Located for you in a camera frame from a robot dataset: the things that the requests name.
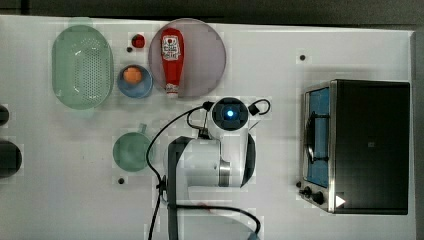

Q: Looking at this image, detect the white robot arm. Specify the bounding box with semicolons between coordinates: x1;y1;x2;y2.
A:
164;97;261;240

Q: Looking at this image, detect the green mug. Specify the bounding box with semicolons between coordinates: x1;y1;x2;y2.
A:
113;123;154;172

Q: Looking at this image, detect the grey round plate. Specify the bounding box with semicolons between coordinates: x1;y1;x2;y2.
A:
148;18;226;98

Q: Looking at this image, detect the blue bowl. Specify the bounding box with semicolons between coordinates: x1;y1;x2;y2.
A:
117;64;153;98

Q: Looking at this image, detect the red ketchup bottle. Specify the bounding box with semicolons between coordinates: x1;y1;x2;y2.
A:
160;28;185;98

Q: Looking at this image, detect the orange ball fruit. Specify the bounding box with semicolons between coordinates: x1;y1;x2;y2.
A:
123;67;142;85

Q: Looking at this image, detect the small red strawberry toy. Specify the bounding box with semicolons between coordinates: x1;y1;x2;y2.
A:
131;34;145;48

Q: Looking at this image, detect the black toaster oven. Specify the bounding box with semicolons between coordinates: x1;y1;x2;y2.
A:
296;79;410;215

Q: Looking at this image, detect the green perforated colander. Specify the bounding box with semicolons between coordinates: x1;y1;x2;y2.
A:
52;17;114;110

